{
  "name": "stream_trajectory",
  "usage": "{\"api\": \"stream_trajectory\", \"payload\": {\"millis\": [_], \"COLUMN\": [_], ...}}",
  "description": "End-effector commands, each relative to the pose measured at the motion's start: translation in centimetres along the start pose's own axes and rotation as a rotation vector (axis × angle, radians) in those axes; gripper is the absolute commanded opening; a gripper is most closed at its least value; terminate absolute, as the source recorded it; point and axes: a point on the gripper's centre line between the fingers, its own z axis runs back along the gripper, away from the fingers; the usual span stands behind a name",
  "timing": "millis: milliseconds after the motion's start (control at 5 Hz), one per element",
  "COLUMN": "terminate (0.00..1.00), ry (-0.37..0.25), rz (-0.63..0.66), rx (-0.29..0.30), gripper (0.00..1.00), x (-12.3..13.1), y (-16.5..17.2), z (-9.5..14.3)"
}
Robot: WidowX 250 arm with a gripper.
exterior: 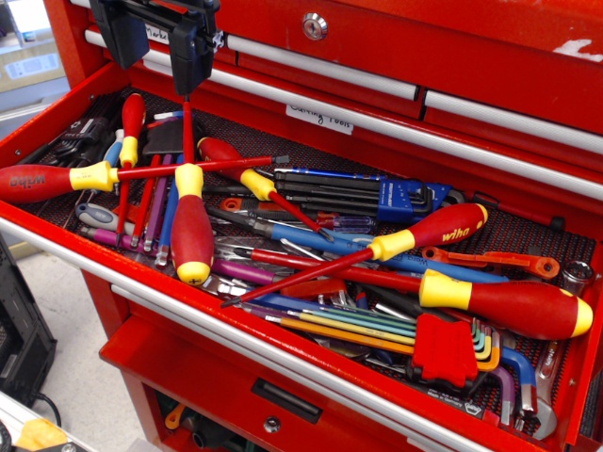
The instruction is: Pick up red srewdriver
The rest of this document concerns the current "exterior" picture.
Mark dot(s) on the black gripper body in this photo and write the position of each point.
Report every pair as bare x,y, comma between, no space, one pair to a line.
195,16

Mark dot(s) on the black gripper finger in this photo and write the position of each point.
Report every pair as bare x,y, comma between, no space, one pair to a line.
124,33
192,56

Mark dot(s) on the small red yellow screwdriver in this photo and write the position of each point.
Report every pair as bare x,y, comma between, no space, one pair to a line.
133,118

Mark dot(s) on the white markers label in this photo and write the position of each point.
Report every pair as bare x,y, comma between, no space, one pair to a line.
157,34

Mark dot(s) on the black holder coloured hex keys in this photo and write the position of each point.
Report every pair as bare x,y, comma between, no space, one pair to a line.
165,142

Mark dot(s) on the chrome cabinet lock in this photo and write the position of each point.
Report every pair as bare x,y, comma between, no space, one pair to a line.
314,26

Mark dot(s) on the black torx key set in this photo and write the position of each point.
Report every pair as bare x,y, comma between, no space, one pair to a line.
86,140

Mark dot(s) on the blue white precision screwdriver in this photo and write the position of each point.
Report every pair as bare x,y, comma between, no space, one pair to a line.
112,153

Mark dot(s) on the white cutting tools label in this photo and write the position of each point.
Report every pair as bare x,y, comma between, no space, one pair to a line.
318,119

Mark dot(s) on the orange black utility knife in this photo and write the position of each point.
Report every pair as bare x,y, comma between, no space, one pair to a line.
256,208

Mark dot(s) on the large wiha screwdriver left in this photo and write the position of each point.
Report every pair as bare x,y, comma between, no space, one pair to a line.
37,183

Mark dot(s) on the red yellow phillips screwdriver upright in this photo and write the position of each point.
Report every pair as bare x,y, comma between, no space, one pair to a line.
192,245

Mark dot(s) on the red tool chest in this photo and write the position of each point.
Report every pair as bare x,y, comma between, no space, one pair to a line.
537,58

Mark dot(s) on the clear blue small screwdriver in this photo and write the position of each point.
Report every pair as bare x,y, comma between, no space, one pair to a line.
347,224

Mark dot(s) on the blue hex key set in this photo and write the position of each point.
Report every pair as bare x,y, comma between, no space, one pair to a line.
378,196

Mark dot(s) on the wiha screwdriver centre right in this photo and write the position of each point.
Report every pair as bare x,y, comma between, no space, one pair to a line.
444,226

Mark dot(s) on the black box on floor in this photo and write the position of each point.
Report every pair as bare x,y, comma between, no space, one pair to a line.
27,345

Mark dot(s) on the open red drawer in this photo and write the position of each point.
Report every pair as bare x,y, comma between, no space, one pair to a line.
276,386

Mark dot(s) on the red holder rainbow hex keys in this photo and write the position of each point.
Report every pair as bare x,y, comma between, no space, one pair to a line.
441,352

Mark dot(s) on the big red yellow screwdriver right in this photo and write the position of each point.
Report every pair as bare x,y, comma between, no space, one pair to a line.
534,309

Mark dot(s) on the orange flat wrench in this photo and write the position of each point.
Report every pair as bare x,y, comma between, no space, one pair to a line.
544,267

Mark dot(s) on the chrome socket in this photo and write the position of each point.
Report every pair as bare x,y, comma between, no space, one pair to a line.
576,276

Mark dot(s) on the silver adjustable wrench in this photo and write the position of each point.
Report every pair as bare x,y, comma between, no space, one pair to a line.
545,373

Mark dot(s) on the grey blue handle tool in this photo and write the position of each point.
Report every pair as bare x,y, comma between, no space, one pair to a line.
96,218

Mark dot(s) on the magenta handled tool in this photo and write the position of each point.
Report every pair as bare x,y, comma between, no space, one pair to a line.
224,267

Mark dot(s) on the blue handled long tool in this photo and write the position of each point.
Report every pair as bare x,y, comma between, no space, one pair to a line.
344,243

